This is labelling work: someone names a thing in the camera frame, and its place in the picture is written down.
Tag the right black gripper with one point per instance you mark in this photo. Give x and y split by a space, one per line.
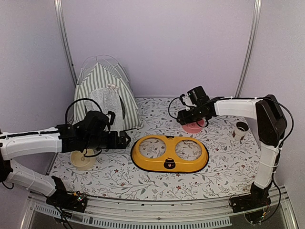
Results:
184 118

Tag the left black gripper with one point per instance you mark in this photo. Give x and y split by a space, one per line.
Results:
114 144

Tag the pink pet bowl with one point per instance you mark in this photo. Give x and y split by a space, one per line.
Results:
194 128

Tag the yellow double bowl holder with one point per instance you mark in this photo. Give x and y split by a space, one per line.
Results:
169 161

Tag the cream pet bowl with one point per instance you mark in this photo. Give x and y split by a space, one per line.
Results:
81 162

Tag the green striped pet tent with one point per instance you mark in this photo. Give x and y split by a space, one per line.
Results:
108 86

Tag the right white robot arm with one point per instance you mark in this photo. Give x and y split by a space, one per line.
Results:
266 111

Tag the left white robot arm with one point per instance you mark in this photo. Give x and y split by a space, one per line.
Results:
60 139

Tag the white and brown cup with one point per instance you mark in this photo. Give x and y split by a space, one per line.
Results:
240 131

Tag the floral patterned table mat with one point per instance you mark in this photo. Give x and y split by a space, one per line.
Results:
231 168

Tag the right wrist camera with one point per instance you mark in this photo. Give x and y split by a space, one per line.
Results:
185 100

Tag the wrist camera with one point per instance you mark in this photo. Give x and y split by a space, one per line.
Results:
111 117
185 100

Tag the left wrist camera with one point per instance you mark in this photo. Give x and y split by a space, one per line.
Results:
111 117

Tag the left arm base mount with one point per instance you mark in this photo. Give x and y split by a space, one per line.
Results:
63 199

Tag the front aluminium rail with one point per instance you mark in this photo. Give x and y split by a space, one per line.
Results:
215 213

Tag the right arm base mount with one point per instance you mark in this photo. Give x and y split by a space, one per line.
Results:
258 198

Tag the right aluminium frame post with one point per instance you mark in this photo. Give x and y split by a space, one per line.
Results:
250 47

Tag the aluminium frame post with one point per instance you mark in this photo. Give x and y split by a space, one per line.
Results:
65 42
250 47

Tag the left aluminium frame post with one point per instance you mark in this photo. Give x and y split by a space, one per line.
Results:
65 42

